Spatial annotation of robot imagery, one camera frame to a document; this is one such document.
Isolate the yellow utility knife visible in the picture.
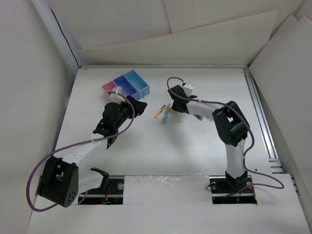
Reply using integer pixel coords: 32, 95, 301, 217
154, 105, 166, 118

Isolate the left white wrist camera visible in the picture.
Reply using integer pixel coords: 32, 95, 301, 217
109, 86, 124, 104

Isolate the light blue container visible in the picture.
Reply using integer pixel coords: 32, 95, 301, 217
124, 70, 150, 99

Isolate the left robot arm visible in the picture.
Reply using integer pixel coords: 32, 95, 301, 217
37, 96, 147, 208

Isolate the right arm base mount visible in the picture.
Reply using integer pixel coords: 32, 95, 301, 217
206, 175, 257, 205

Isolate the pink container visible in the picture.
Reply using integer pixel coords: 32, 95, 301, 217
102, 80, 117, 98

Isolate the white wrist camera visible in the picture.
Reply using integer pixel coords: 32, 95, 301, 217
182, 83, 194, 97
109, 86, 124, 104

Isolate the right aluminium rail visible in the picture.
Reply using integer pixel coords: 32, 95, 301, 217
243, 68, 284, 174

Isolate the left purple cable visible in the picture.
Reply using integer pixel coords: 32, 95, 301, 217
26, 91, 136, 212

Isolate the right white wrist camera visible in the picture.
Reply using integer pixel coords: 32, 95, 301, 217
182, 83, 194, 97

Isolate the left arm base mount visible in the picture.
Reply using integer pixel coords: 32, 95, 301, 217
75, 168, 125, 205

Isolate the pack of coloured crayons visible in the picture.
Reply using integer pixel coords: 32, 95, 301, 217
194, 115, 203, 121

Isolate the dark blue container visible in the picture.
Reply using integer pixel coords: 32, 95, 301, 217
113, 75, 139, 100

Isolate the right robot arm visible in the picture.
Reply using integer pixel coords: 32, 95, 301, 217
168, 85, 250, 197

